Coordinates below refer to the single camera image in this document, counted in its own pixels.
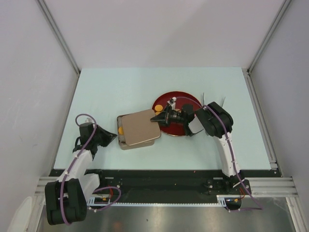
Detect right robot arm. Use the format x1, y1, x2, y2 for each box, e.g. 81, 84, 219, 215
150, 101, 244, 188

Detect red round tray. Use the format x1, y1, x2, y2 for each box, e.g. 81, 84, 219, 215
152, 91, 202, 136

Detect metal serving tongs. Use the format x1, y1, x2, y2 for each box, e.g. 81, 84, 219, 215
201, 92, 226, 107

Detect gold cookie tin box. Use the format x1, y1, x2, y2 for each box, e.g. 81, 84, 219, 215
118, 115, 155, 150

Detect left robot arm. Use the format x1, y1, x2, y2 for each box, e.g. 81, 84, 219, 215
44, 122, 117, 225

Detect aluminium frame right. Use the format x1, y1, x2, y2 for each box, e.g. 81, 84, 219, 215
242, 69, 309, 232

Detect white cable duct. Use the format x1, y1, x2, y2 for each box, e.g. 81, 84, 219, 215
87, 197, 226, 207

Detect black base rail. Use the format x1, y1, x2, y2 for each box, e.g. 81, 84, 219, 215
48, 169, 282, 203

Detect white paper cookie cups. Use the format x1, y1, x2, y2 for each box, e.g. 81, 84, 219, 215
117, 116, 125, 143

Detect gold tin lid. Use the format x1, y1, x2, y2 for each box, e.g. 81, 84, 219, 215
122, 109, 161, 145

